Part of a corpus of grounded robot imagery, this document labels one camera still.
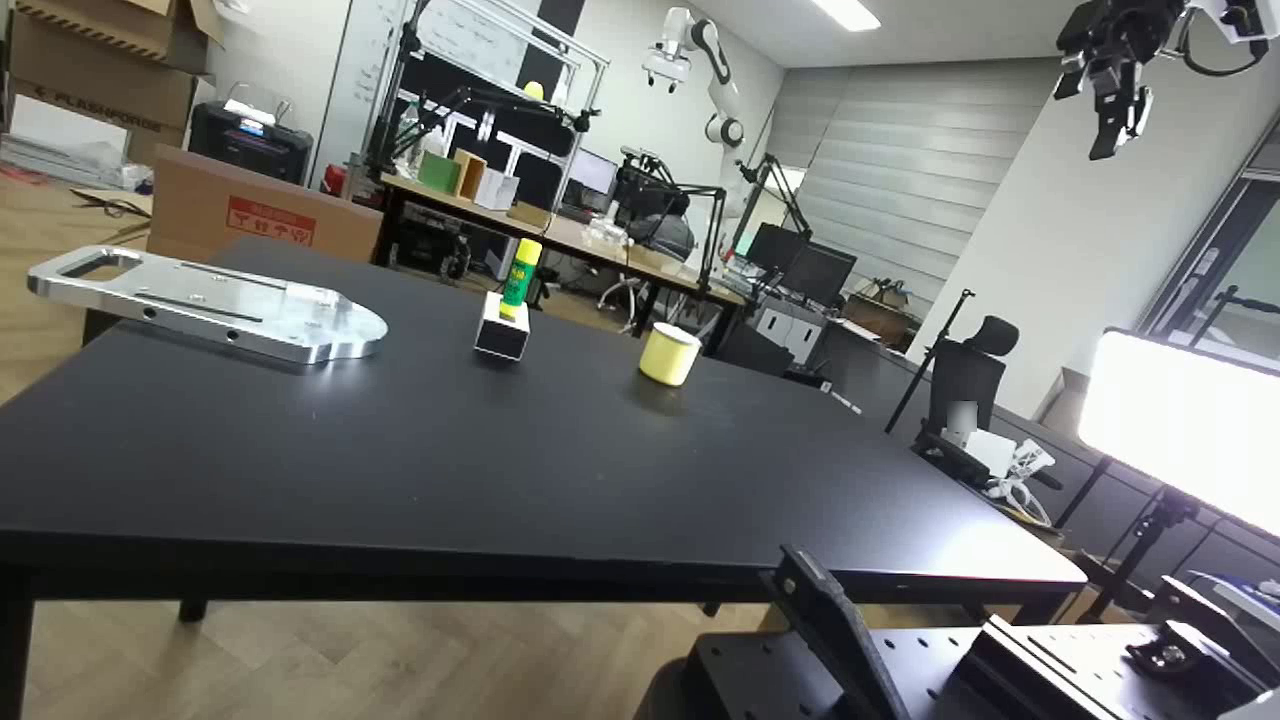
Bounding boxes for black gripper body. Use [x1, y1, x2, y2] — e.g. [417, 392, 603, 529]
[1055, 0, 1182, 89]

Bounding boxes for black computer monitor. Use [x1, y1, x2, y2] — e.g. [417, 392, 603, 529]
[747, 226, 856, 307]

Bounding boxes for black office chair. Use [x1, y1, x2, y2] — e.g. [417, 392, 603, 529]
[914, 316, 1019, 444]

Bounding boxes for black metal mount base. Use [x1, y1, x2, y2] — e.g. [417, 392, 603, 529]
[635, 548, 1280, 720]

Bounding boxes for green yellow glue stick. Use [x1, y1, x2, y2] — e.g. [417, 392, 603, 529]
[499, 238, 542, 307]

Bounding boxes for silver metal plate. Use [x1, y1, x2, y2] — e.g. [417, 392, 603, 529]
[27, 245, 388, 368]

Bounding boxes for wooden background desk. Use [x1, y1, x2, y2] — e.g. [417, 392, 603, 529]
[372, 174, 745, 334]

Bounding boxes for black printer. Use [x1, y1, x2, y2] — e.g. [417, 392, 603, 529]
[189, 105, 310, 184]

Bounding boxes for stacked cardboard boxes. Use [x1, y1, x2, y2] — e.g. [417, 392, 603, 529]
[9, 0, 224, 166]

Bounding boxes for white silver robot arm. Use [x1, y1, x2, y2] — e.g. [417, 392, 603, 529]
[1052, 0, 1280, 160]

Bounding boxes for yellow cup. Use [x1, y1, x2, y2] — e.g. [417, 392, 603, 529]
[638, 323, 700, 387]

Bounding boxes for white black cube block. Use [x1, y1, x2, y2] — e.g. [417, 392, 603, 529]
[473, 291, 532, 362]

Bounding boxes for brown cardboard box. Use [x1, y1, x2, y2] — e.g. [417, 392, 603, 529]
[146, 150, 381, 260]

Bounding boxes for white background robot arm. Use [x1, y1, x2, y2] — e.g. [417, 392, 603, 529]
[642, 3, 745, 150]

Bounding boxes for bright white light panel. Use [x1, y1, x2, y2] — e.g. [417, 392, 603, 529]
[1076, 328, 1280, 538]

